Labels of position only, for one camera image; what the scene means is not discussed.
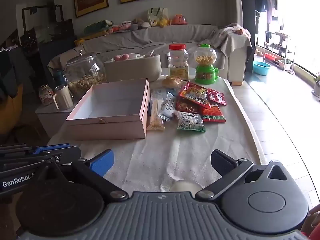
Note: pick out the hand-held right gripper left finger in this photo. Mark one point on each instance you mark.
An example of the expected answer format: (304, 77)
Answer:
(103, 162)

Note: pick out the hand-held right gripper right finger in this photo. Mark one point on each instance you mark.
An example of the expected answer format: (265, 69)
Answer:
(221, 160)

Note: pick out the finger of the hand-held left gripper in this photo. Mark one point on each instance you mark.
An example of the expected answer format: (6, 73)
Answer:
(52, 149)
(30, 164)

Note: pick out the pink cardboard box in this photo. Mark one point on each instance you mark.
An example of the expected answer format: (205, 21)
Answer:
(107, 127)

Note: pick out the orange-red snack packet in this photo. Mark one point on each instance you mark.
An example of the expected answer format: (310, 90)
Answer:
(212, 116)

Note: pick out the green white snack packet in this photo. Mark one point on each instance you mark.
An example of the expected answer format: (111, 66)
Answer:
(190, 121)

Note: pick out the small red snack packet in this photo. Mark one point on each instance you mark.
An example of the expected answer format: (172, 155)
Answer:
(217, 97)

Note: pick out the clear egg roll packet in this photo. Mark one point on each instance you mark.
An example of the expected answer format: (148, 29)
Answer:
(156, 123)

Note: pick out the large red clear-window packet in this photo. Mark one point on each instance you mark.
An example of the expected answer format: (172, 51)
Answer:
(195, 95)

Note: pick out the small white blue packet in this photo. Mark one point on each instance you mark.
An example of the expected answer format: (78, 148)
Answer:
(168, 107)

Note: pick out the yellow bread packet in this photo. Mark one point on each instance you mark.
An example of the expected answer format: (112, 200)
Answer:
(172, 82)

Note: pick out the grey side table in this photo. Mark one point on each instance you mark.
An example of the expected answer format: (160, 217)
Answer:
(50, 120)

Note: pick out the beige tablecloth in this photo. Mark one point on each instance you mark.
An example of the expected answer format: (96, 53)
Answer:
(175, 150)

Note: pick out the white mug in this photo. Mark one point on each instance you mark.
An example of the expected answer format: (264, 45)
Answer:
(63, 97)

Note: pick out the small glass jar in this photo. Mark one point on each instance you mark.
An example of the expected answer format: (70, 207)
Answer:
(46, 96)

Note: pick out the yellow chair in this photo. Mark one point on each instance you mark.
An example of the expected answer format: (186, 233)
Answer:
(10, 110)

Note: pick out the teal bottle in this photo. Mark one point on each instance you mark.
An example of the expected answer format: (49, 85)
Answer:
(60, 77)

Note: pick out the glass jar of peanuts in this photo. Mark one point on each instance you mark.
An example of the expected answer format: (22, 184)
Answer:
(85, 80)

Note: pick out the green candy dispenser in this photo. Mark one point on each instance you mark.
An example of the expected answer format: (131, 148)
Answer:
(205, 75)

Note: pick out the dark clothes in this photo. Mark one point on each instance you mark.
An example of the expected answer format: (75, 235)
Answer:
(12, 70)

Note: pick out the grey oval tub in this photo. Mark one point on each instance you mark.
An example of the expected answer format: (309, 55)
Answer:
(132, 70)

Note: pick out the blue basin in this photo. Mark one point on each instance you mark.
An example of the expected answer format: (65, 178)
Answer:
(261, 68)

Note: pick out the clear plastic jar red lid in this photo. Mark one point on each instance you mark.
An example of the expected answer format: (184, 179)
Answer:
(178, 65)

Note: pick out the pink eggs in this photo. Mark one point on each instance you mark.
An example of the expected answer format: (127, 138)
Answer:
(121, 57)

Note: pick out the yellow cushion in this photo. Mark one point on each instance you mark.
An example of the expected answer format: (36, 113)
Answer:
(80, 41)

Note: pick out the dark cabinet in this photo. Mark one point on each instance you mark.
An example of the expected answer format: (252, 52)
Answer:
(47, 37)

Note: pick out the red basin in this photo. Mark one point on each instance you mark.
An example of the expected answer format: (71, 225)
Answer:
(270, 56)

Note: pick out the metal spoon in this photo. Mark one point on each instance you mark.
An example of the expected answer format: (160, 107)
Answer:
(150, 53)

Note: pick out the printed blanket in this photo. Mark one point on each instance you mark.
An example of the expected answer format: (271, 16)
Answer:
(232, 35)

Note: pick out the metal shoe rack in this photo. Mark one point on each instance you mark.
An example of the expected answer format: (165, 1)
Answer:
(280, 47)

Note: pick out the green plush toy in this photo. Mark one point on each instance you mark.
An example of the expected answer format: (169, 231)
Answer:
(97, 27)

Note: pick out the grey covered sofa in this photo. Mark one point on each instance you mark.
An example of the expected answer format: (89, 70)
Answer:
(175, 33)

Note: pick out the pink plush toy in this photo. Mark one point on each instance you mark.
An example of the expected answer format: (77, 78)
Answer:
(122, 26)

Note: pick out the orange piggy toy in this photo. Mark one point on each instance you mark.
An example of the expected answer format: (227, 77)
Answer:
(179, 20)

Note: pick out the yellow plush toy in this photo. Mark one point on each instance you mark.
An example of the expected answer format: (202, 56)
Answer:
(163, 23)

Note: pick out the white tote bag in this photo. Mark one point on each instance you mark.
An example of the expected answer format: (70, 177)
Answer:
(157, 15)

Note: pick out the hanging clothes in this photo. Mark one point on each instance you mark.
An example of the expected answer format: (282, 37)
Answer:
(265, 2)

